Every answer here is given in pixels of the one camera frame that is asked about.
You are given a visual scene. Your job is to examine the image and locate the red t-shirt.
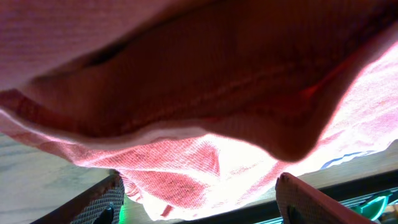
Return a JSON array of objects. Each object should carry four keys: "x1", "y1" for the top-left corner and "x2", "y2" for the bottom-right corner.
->
[{"x1": 1, "y1": 0, "x2": 397, "y2": 220}]

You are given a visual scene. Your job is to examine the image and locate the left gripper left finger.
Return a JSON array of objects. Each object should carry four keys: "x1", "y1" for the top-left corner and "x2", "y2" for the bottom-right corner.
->
[{"x1": 32, "y1": 174, "x2": 124, "y2": 224}]

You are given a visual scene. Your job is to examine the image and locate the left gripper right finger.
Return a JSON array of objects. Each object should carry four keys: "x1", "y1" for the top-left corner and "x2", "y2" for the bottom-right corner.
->
[{"x1": 275, "y1": 172, "x2": 374, "y2": 224}]

